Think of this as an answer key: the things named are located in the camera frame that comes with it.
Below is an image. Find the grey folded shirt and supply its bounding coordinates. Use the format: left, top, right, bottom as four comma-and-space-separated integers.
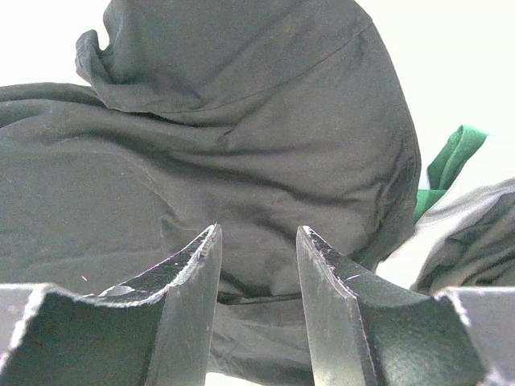
410, 193, 514, 294

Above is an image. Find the green folded shirt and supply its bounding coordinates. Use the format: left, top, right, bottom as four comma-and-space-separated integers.
414, 125, 489, 223

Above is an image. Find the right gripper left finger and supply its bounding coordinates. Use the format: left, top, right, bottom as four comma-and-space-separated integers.
87, 224, 222, 385

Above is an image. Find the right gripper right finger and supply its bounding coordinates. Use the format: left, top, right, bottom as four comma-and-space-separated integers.
296, 226, 483, 385

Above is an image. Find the black t shirt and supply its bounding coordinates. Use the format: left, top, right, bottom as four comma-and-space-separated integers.
1, 1, 421, 385

